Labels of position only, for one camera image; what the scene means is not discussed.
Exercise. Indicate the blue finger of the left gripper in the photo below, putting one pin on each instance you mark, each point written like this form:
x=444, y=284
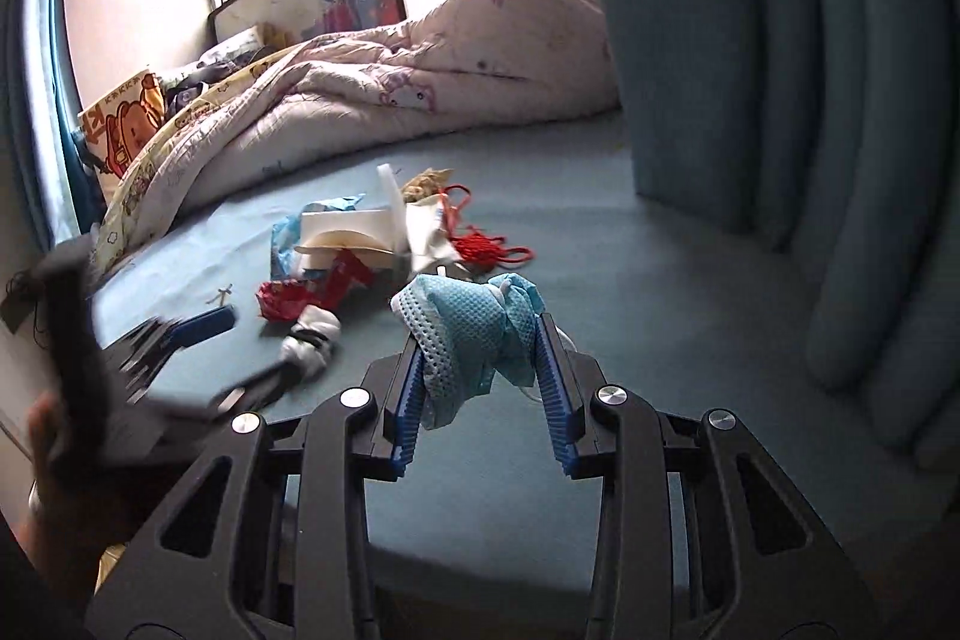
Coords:
x=213, y=322
x=258, y=391

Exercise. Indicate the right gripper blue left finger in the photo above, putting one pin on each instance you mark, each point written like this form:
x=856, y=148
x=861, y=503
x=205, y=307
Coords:
x=408, y=410

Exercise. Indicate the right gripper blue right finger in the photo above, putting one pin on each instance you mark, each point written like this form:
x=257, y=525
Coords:
x=559, y=392

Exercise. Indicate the white black wrapper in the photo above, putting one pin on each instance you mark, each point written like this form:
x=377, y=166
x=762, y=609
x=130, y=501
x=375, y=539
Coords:
x=310, y=343

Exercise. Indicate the light blue face mask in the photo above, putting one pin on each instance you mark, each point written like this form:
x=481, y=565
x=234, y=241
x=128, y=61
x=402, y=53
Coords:
x=469, y=333

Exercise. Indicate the person's left hand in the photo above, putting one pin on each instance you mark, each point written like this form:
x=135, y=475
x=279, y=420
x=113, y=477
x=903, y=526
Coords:
x=67, y=531

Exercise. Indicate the red crumpled wrapper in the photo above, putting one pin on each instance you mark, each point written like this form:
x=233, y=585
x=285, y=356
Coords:
x=286, y=300

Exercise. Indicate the light blue plastic wrapper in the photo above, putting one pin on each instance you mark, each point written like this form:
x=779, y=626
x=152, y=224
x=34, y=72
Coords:
x=286, y=234

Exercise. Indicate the teal bed sheet mattress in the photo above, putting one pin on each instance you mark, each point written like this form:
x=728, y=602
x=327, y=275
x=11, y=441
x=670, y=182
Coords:
x=684, y=315

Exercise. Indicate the cartoon bear pillow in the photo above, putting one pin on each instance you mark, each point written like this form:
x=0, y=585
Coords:
x=119, y=125

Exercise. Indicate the pink floral quilt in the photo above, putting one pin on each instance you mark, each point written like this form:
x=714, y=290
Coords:
x=466, y=64

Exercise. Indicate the teal curtain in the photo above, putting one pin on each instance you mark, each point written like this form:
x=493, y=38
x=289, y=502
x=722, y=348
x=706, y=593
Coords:
x=828, y=129

